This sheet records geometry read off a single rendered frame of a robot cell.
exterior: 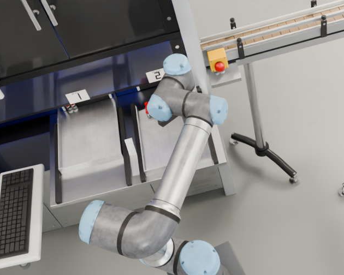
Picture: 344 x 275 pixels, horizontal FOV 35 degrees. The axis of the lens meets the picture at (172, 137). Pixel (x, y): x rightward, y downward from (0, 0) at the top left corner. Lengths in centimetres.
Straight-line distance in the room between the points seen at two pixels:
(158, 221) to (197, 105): 34
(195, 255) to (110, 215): 43
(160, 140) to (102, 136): 26
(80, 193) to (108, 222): 77
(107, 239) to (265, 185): 174
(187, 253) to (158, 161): 51
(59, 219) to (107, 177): 91
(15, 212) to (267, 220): 131
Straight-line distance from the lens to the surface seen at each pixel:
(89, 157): 223
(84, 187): 215
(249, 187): 302
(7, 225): 228
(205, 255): 173
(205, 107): 146
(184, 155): 141
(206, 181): 286
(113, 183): 212
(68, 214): 297
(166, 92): 152
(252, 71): 252
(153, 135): 220
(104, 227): 139
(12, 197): 234
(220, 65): 220
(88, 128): 233
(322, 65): 355
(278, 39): 238
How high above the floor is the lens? 256
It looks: 51 degrees down
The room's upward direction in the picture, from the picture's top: 20 degrees counter-clockwise
